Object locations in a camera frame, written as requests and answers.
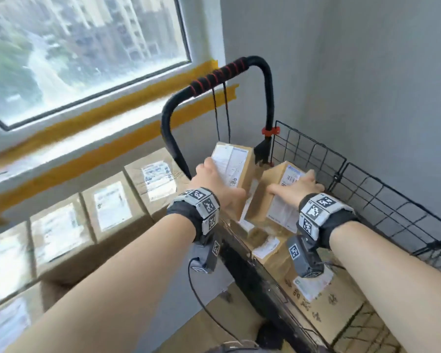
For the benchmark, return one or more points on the person's left hand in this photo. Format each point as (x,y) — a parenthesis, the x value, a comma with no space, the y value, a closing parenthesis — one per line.
(220,194)

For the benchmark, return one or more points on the person's right hand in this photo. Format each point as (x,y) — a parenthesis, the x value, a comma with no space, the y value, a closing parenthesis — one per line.
(297,191)

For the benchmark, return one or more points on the person's right forearm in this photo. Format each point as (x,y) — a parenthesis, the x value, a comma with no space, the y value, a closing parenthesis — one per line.
(389,275)

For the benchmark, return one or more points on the person's left forearm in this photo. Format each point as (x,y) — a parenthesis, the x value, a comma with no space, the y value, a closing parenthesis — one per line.
(114,290)

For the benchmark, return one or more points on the left marker wristband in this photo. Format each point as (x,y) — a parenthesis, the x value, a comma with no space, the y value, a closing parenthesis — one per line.
(194,209)

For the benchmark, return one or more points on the marker wristband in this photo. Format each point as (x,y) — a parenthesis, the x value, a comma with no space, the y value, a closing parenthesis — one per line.
(327,216)
(194,209)

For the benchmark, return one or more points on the right marker wristband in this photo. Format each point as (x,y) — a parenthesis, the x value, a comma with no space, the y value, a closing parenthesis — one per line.
(327,216)

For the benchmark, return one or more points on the white framed window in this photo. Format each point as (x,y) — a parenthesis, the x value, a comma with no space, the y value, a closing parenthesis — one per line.
(202,33)

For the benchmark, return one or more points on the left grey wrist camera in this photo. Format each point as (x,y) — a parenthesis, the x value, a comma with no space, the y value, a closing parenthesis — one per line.
(207,257)

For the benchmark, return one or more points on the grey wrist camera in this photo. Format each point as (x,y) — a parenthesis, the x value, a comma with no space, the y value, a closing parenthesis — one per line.
(303,259)
(207,257)

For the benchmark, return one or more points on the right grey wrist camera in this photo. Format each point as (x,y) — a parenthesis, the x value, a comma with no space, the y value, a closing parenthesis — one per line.
(303,259)

